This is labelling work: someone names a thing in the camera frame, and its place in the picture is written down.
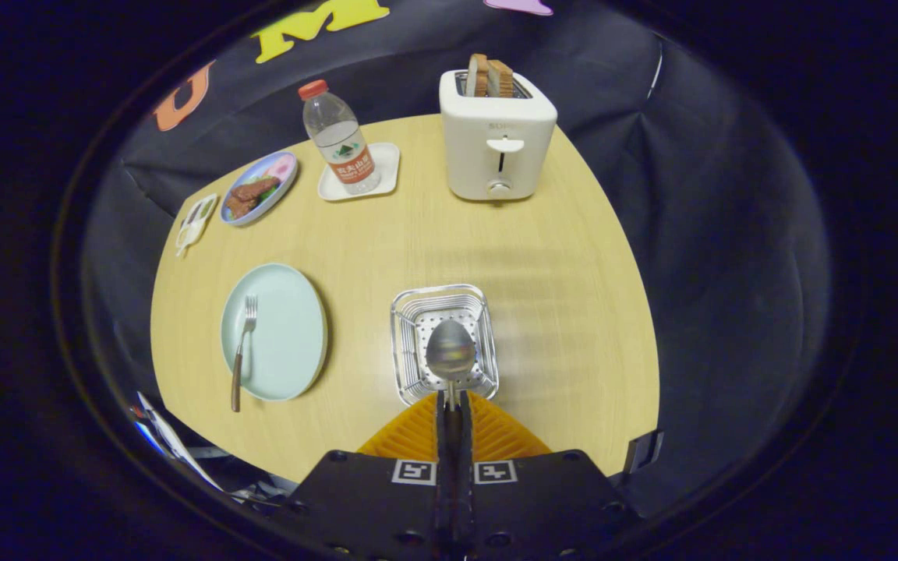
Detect light green plate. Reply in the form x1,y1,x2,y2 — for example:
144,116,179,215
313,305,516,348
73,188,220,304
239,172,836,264
220,263,329,403

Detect white toaster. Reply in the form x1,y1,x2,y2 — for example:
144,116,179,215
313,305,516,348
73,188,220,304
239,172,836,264
439,69,558,202

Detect metal spoon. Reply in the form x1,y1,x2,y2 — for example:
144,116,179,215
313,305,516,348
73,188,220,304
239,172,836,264
425,319,478,412

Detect toast bread slice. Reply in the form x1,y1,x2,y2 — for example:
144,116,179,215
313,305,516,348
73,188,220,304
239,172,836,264
486,59,514,98
465,53,490,98

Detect white square coaster tray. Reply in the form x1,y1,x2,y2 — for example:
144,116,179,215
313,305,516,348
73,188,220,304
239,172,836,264
317,142,401,203

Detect clear red-capped water bottle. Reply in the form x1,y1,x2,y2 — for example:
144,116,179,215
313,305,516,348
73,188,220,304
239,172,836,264
298,79,382,196

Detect metal wire basket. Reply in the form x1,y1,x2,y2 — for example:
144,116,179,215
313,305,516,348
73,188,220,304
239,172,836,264
390,284,500,408

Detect brown meat pieces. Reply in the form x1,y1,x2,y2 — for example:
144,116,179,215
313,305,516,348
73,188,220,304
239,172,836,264
224,176,281,219

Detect black table clamp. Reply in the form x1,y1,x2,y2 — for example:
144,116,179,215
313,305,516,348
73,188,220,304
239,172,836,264
624,430,664,475

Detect small white divided dish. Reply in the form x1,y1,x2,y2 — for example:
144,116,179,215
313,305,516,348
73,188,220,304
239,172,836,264
175,193,218,258

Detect blue printed plate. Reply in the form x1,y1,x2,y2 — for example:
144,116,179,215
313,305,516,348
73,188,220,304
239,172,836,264
220,150,299,228

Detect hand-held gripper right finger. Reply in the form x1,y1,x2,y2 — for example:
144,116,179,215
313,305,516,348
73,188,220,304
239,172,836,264
455,392,642,561

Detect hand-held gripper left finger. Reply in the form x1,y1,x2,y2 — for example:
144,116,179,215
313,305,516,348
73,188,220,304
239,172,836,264
281,392,456,561

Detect metal fork wooden handle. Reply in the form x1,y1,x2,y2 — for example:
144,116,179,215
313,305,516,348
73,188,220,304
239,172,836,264
231,295,259,413

